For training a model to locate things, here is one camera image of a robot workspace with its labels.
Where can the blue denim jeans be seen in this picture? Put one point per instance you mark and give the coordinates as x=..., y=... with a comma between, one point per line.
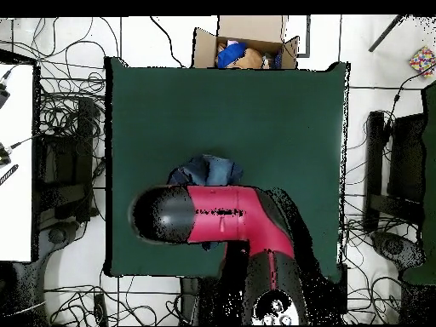
x=211, y=170

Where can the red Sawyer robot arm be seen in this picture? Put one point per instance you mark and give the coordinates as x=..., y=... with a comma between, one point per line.
x=221, y=201

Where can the tan fabric item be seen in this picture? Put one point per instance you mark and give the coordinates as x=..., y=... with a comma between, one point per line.
x=252, y=59

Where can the dark green table cloth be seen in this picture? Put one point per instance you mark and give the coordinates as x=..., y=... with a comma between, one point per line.
x=204, y=102

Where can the bright blue cloth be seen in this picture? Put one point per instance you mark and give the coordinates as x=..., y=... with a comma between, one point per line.
x=231, y=54

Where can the open cardboard box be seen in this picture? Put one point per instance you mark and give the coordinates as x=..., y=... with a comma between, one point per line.
x=248, y=29

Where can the black power strip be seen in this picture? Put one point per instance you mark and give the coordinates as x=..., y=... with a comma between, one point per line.
x=100, y=310

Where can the white table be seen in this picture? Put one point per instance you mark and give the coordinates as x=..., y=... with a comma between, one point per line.
x=17, y=204

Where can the green covered side table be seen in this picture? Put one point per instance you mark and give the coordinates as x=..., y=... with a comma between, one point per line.
x=431, y=170

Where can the black metal rod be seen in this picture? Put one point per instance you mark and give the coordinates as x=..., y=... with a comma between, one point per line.
x=386, y=33

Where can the colourful dotted cloth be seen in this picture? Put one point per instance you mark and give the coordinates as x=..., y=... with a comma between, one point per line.
x=422, y=61

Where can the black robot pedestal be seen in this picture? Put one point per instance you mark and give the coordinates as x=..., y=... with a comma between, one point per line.
x=189, y=299

